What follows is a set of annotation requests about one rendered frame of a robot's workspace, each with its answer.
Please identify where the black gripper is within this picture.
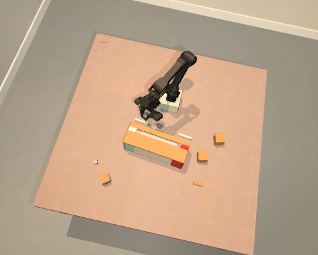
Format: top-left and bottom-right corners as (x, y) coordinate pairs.
(134, 97), (163, 122)

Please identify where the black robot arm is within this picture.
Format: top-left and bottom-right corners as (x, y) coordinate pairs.
(140, 51), (197, 109)

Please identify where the small orange flat bar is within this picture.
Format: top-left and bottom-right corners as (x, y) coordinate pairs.
(193, 181), (203, 186)

